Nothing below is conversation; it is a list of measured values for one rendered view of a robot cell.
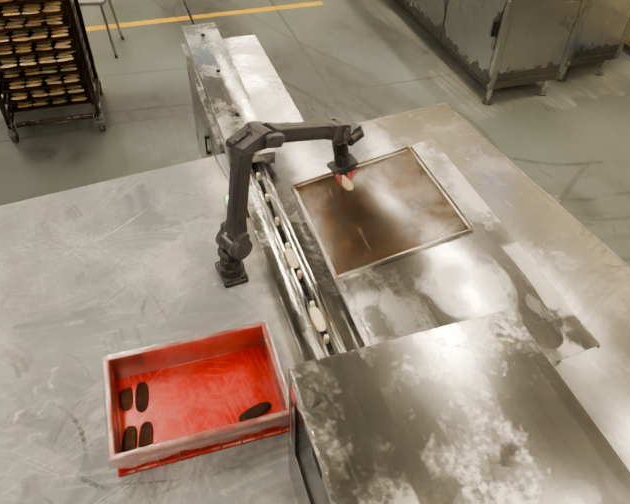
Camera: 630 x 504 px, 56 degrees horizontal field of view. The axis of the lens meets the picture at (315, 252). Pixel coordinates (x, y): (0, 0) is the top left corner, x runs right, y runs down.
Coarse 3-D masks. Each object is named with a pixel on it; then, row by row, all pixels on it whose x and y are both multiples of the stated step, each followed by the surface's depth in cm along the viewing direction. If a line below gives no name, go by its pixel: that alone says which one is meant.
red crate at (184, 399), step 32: (256, 352) 179; (128, 384) 170; (160, 384) 170; (192, 384) 171; (224, 384) 171; (256, 384) 171; (128, 416) 163; (160, 416) 163; (192, 416) 163; (224, 416) 164; (224, 448) 156
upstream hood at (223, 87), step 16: (192, 32) 311; (208, 32) 312; (192, 48) 298; (208, 48) 299; (224, 48) 299; (208, 64) 287; (224, 64) 287; (208, 80) 276; (224, 80) 276; (240, 80) 277; (208, 96) 266; (224, 96) 266; (240, 96) 266; (224, 112) 257; (240, 112) 257; (256, 112) 257; (224, 128) 248; (240, 128) 248; (224, 144) 248; (256, 160) 238; (272, 160) 240
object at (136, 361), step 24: (216, 336) 171; (240, 336) 174; (264, 336) 172; (120, 360) 166; (144, 360) 169; (168, 360) 172; (192, 360) 176; (288, 408) 155; (216, 432) 149; (240, 432) 152; (120, 456) 144; (144, 456) 146; (168, 456) 149
